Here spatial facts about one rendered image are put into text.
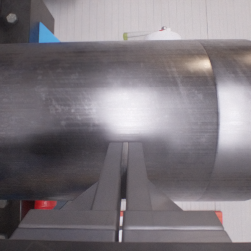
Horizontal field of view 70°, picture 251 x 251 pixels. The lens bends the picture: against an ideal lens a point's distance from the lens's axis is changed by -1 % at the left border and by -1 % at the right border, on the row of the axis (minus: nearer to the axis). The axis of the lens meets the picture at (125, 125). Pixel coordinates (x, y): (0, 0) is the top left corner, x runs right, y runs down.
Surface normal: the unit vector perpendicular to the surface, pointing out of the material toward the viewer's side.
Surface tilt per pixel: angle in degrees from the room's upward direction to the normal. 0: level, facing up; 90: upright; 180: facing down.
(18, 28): 90
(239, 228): 90
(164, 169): 90
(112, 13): 90
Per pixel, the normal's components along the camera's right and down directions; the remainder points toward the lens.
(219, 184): -0.02, 0.57
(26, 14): -0.03, -0.08
